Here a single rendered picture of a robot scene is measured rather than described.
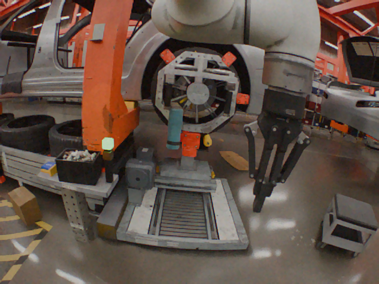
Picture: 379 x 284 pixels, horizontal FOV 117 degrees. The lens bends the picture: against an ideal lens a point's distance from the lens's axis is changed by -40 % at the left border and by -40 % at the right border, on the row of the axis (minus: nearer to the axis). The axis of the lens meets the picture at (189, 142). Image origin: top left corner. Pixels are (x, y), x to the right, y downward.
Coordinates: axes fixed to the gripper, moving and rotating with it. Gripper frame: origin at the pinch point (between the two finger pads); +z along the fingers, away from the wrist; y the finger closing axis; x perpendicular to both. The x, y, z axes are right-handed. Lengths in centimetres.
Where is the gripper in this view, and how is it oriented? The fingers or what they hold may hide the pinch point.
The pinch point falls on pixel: (260, 194)
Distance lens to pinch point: 39.8
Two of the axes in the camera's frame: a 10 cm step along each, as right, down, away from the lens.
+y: 9.7, 1.7, -2.0
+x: 2.5, -3.2, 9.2
